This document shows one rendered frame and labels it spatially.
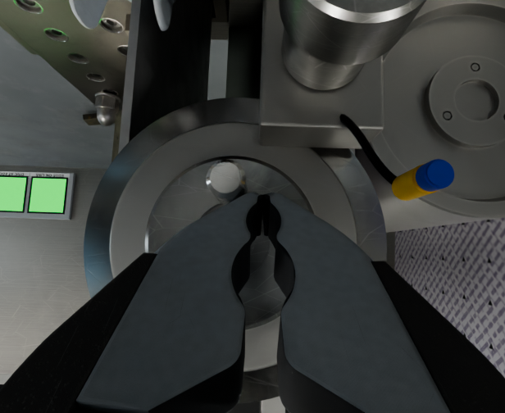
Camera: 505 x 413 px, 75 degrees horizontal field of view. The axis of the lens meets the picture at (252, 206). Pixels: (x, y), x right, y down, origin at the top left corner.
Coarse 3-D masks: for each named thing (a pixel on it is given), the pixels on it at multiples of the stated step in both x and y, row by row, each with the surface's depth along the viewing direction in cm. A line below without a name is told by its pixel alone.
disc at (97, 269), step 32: (160, 128) 17; (192, 128) 17; (128, 160) 17; (352, 160) 16; (96, 192) 17; (352, 192) 16; (96, 224) 16; (384, 224) 16; (96, 256) 16; (384, 256) 16; (96, 288) 16; (256, 384) 15
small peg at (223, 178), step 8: (224, 160) 12; (216, 168) 12; (224, 168) 12; (232, 168) 12; (240, 168) 12; (208, 176) 12; (216, 176) 12; (224, 176) 12; (232, 176) 12; (240, 176) 12; (208, 184) 12; (216, 184) 12; (224, 184) 12; (232, 184) 12; (240, 184) 12; (216, 192) 12; (224, 192) 12; (232, 192) 12; (240, 192) 12; (224, 200) 12; (232, 200) 12
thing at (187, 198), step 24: (192, 168) 15; (264, 168) 14; (168, 192) 14; (192, 192) 14; (264, 192) 14; (288, 192) 14; (168, 216) 14; (192, 216) 14; (264, 240) 14; (264, 264) 14; (264, 288) 14; (264, 312) 14
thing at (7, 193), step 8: (0, 184) 49; (8, 184) 49; (16, 184) 49; (24, 184) 49; (0, 192) 49; (8, 192) 49; (16, 192) 49; (24, 192) 49; (0, 200) 49; (8, 200) 49; (16, 200) 49; (0, 208) 49; (8, 208) 49; (16, 208) 49
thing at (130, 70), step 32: (192, 0) 32; (160, 32) 22; (192, 32) 32; (128, 64) 18; (160, 64) 22; (192, 64) 32; (128, 96) 18; (160, 96) 23; (192, 96) 33; (128, 128) 17
